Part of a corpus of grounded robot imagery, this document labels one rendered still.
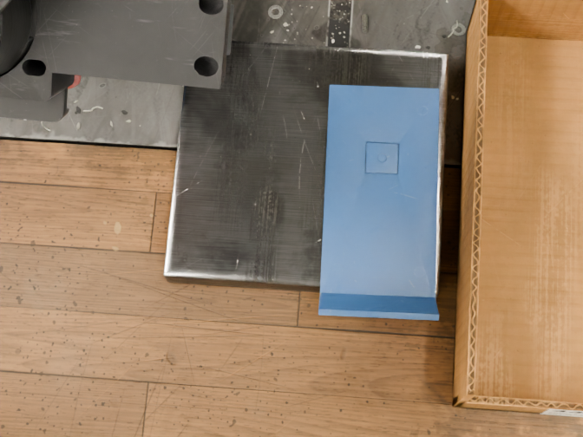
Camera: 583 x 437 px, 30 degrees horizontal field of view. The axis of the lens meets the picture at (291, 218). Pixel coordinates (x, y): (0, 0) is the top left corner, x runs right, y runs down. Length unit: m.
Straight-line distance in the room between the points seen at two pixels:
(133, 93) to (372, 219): 0.18
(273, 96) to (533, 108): 0.17
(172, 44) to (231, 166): 0.25
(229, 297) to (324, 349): 0.07
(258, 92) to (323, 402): 0.20
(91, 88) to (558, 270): 0.33
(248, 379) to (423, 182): 0.16
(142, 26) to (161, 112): 0.28
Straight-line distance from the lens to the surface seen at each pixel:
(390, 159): 0.69
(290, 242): 0.67
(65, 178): 0.73
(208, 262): 0.68
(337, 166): 0.68
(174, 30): 0.45
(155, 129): 0.73
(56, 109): 0.51
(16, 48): 0.44
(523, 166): 0.71
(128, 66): 0.45
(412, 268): 0.67
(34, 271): 0.72
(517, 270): 0.70
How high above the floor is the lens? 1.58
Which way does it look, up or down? 75 degrees down
